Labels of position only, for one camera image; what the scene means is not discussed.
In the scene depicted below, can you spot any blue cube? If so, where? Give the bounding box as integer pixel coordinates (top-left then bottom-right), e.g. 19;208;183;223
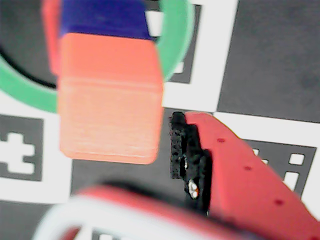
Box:
59;0;153;41

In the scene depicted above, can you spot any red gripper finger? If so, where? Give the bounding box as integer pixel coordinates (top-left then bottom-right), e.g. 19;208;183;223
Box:
169;111;320;240

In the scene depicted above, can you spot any red cube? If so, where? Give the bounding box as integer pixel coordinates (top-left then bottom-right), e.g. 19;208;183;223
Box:
41;0;63;76

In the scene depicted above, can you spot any green ring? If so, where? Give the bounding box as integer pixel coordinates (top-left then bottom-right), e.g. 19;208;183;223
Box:
0;0;196;113

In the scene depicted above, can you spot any orange cube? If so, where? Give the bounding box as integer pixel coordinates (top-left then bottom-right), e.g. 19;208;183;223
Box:
56;33;165;165

